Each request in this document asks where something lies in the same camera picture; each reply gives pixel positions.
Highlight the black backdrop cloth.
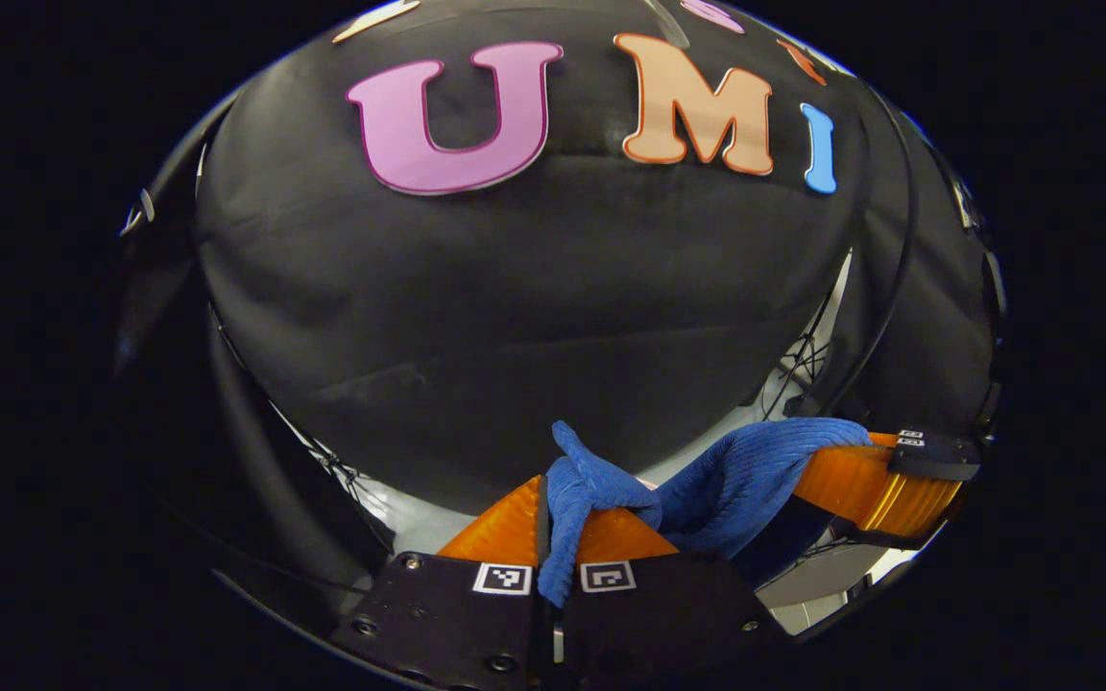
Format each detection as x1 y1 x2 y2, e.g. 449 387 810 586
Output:
116 0 1005 615

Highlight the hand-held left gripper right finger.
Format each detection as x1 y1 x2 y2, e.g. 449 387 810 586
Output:
561 508 776 691

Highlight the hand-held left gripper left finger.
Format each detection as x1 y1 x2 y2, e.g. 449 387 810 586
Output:
330 474 548 690

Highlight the blue shirt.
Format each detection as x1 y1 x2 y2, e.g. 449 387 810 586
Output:
539 419 871 608

